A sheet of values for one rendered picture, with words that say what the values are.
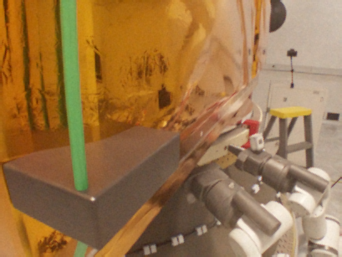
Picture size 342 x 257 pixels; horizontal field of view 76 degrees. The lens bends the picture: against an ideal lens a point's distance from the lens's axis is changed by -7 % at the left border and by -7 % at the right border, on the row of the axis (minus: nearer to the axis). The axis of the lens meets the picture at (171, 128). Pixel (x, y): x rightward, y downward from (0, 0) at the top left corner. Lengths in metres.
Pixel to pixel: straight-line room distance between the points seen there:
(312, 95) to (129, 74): 4.26
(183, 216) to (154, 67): 0.55
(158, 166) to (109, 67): 0.07
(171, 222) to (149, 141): 0.54
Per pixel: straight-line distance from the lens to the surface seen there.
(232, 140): 0.77
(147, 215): 0.34
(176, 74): 0.23
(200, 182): 0.54
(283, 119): 2.12
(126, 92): 0.18
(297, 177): 0.65
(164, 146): 0.16
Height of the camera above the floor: 1.97
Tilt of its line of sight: 18 degrees down
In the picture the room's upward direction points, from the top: 1 degrees clockwise
